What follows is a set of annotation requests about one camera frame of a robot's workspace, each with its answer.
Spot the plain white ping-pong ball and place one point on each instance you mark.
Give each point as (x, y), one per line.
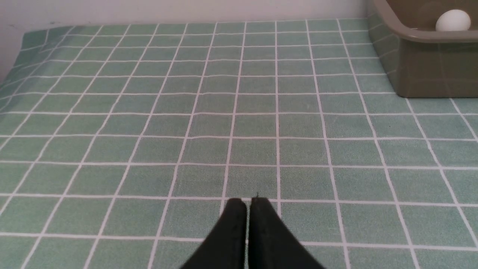
(452, 21)

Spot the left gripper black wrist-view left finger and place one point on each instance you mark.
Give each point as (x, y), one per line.
(224, 247)

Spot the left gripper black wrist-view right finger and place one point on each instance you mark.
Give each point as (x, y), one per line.
(271, 243)

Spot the olive green plastic bin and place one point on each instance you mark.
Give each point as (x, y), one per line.
(419, 61)

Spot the green checkered tablecloth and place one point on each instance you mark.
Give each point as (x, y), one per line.
(120, 145)

